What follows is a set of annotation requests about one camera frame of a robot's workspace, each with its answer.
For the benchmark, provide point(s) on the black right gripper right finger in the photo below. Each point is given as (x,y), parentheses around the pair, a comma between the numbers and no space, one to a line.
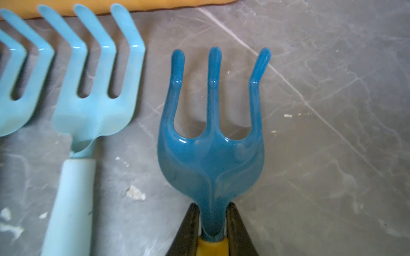
(239,241)

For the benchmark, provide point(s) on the orange plastic storage tray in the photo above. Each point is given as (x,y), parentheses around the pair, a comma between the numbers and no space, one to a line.
(28,9)

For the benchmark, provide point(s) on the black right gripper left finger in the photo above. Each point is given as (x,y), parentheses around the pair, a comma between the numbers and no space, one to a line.
(185,242)

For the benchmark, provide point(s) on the dark blue rake yellow handle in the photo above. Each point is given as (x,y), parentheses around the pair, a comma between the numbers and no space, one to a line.
(212,169)

